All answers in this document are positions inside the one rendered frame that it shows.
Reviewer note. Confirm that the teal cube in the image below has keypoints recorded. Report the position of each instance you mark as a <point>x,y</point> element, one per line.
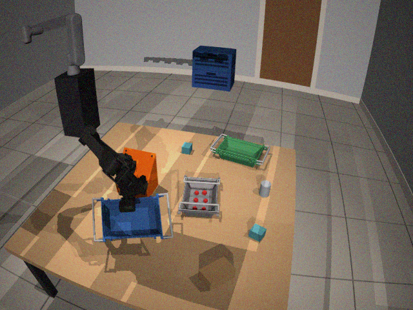
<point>257,232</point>
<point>186,148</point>

